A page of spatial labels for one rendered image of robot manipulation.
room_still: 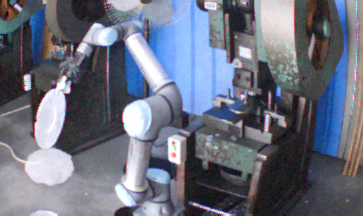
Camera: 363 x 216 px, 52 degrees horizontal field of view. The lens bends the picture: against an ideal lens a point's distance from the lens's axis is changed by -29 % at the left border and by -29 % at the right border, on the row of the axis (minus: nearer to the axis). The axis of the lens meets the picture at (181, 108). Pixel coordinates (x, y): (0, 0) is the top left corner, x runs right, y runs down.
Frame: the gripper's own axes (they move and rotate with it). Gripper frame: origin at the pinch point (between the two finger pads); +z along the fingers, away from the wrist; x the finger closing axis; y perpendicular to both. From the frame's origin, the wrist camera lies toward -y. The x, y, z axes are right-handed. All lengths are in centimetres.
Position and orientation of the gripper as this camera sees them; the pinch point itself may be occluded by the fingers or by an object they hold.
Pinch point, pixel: (58, 93)
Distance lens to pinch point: 203.0
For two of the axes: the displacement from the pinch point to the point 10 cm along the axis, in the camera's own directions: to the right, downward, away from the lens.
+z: -4.7, 8.5, -2.2
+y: 7.4, 2.5, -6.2
